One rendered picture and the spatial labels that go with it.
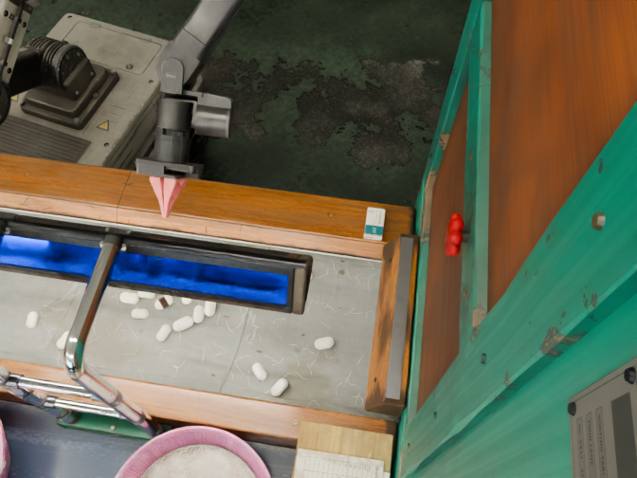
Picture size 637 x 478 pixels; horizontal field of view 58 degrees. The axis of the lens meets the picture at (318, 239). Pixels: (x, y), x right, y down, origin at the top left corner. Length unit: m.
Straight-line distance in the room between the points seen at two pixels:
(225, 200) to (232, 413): 0.42
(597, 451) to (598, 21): 0.23
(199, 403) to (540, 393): 0.73
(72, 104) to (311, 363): 1.06
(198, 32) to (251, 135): 1.28
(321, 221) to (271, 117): 1.22
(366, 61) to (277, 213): 1.46
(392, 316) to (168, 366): 0.40
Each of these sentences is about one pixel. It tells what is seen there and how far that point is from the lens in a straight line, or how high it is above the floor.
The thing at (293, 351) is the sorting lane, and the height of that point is 0.74.
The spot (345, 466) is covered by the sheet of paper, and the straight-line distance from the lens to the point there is 0.95.
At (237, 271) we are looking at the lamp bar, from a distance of 0.71.
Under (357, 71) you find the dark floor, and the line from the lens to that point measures 2.46.
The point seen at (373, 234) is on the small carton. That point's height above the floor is 0.78.
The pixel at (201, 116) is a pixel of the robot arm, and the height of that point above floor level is 0.99.
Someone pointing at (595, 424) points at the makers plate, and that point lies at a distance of 0.28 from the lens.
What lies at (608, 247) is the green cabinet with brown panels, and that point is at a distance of 0.27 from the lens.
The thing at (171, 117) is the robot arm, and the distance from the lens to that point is 1.00.
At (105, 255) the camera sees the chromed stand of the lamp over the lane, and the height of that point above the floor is 1.12.
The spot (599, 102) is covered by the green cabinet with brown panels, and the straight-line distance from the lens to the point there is 0.35.
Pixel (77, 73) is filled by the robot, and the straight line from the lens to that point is 1.74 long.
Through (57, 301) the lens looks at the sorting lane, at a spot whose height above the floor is 0.74.
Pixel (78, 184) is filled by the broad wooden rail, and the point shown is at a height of 0.76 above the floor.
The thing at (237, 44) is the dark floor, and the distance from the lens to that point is 2.59.
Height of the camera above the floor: 1.72
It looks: 61 degrees down
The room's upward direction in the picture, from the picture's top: straight up
